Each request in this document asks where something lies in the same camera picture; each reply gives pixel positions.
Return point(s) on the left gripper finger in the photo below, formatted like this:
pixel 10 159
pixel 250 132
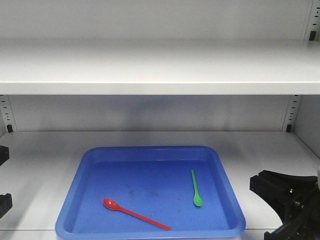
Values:
pixel 4 154
pixel 6 203

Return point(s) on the grey cabinet shelf upper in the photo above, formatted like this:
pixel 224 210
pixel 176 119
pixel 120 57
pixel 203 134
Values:
pixel 154 67

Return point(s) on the green plastic spoon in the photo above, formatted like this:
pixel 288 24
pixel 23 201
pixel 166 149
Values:
pixel 197 200

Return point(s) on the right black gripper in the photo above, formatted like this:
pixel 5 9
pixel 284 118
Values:
pixel 300 214

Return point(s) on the blue plastic tray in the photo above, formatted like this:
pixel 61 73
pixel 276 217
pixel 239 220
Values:
pixel 153 181

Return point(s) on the red plastic spoon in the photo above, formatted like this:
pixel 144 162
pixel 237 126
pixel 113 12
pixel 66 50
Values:
pixel 114 206

